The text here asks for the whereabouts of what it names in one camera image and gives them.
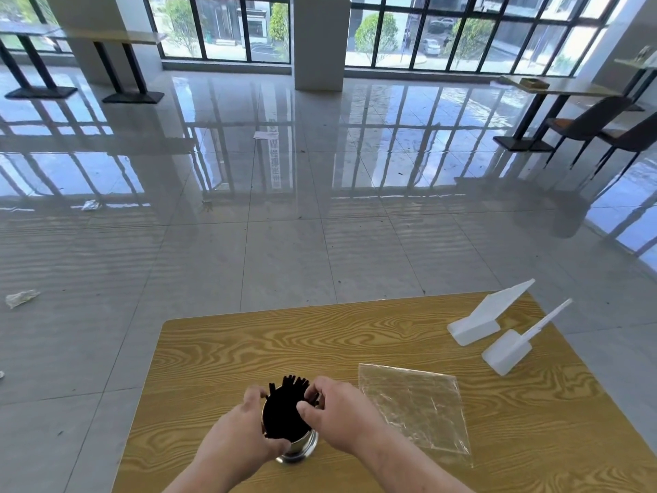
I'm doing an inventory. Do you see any person's left hand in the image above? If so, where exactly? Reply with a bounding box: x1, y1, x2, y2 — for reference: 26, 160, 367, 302
194, 384, 292, 488

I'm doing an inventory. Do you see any person's right hand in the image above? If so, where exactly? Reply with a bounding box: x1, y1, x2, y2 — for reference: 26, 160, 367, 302
296, 376, 386, 455

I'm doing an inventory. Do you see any bunch of black straws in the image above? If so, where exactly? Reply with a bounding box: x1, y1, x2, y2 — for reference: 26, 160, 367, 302
262, 374, 322, 442

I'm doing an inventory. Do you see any steel cylindrical holder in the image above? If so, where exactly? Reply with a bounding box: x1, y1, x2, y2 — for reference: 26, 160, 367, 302
261, 394, 319, 464

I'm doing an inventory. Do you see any clear plastic bag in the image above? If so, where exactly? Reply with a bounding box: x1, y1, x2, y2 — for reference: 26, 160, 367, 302
358, 363, 473, 468

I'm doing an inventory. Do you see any person's left forearm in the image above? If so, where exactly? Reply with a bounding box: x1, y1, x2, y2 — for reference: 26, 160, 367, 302
164, 456, 245, 493

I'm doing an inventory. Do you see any person's right forearm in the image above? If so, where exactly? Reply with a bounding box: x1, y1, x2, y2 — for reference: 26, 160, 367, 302
359, 431, 476, 493

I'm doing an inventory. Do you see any wide white plastic stand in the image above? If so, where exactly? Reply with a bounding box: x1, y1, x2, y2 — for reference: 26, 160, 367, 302
446, 278, 537, 347

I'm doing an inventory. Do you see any narrow white plastic stand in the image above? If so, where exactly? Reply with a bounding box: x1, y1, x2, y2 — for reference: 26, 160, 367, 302
481, 298, 574, 377

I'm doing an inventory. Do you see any large crumpled white litter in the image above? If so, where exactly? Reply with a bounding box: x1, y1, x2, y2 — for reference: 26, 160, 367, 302
5, 289, 42, 309

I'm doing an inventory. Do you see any dark dining chair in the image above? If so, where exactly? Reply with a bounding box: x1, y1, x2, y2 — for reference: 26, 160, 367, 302
590, 111, 657, 180
543, 95, 635, 170

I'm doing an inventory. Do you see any black framed window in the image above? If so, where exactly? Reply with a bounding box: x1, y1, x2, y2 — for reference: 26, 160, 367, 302
344, 0, 625, 77
142, 0, 292, 65
0, 0, 73, 53

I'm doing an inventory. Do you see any long table with black legs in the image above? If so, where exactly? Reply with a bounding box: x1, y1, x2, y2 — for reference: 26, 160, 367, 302
0, 23, 79, 100
46, 29, 168, 104

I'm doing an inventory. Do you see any wooden table with black pedestal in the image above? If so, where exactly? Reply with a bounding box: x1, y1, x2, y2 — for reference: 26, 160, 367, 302
613, 45, 657, 112
492, 75, 625, 153

